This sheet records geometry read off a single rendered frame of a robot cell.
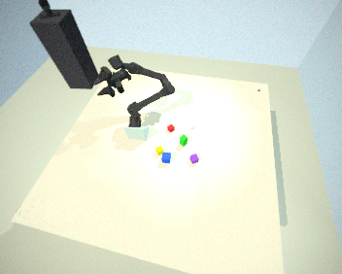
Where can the blue block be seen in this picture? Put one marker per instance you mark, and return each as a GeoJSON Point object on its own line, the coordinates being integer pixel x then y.
{"type": "Point", "coordinates": [166, 157]}

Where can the red block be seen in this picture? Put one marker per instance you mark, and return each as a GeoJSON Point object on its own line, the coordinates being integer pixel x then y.
{"type": "Point", "coordinates": [170, 128]}

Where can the purple cube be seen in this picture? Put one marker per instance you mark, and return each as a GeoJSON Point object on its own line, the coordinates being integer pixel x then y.
{"type": "Point", "coordinates": [194, 158]}

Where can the yellow block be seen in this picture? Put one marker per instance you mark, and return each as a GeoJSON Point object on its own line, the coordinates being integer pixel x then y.
{"type": "Point", "coordinates": [159, 150]}

